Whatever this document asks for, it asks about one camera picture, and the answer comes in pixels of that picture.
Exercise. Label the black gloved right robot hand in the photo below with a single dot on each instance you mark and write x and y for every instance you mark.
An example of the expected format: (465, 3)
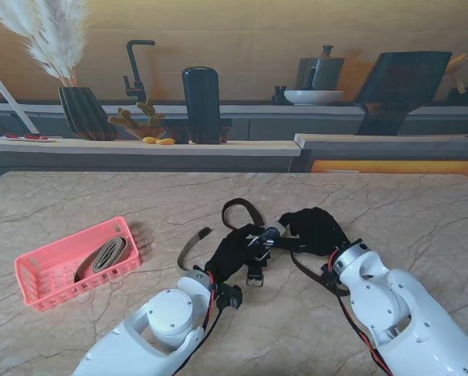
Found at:
(320, 233)

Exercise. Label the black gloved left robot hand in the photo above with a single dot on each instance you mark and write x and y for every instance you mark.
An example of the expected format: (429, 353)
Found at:
(230, 254)

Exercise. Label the long beige woven belt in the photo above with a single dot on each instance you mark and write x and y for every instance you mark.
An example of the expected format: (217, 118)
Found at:
(271, 234)

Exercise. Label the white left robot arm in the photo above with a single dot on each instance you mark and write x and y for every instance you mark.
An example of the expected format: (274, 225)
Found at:
(167, 317)

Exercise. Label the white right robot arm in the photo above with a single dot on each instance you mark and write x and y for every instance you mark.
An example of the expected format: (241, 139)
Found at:
(394, 305)

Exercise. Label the black leather belt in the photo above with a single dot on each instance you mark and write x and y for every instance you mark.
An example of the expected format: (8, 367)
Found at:
(254, 270)

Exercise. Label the pink plastic storage basket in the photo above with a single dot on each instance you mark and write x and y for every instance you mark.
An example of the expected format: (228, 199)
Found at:
(54, 270)

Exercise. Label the grey counter with orange light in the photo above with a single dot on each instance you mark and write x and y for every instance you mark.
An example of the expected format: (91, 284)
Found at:
(375, 150)

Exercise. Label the yellow orange fruit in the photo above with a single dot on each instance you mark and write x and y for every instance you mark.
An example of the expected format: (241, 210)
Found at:
(149, 139)
(166, 142)

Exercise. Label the white shallow bowl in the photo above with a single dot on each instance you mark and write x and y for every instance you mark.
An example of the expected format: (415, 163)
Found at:
(314, 97)

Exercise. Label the grey back cabinet counter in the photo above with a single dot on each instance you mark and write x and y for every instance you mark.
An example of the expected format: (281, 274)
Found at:
(257, 109)

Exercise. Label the small black bottles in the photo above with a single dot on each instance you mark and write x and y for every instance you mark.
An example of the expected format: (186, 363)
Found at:
(279, 98)

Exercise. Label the cactus plant in bowl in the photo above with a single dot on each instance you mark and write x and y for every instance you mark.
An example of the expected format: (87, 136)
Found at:
(152, 117)

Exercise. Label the grey jug with lid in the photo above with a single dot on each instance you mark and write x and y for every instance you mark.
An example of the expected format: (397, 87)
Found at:
(328, 74)

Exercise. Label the dark slanted board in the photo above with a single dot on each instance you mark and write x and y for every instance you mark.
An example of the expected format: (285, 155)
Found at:
(402, 90)

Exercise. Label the dark ribbed vase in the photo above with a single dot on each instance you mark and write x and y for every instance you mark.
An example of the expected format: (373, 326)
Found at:
(85, 113)

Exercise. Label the black kitchen faucet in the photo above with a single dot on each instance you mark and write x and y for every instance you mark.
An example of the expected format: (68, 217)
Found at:
(135, 66)

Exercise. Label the yellow wooden utensil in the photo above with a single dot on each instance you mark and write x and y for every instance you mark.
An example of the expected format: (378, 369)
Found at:
(457, 62)

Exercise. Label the plate with red slices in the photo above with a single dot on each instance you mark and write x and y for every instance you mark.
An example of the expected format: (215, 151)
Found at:
(30, 138)

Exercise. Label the white leaning slat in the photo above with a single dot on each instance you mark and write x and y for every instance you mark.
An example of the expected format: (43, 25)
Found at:
(15, 106)

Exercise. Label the white pampas grass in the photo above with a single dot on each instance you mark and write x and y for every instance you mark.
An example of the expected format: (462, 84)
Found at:
(58, 47)

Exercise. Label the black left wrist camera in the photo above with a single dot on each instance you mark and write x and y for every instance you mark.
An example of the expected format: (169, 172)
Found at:
(230, 297)

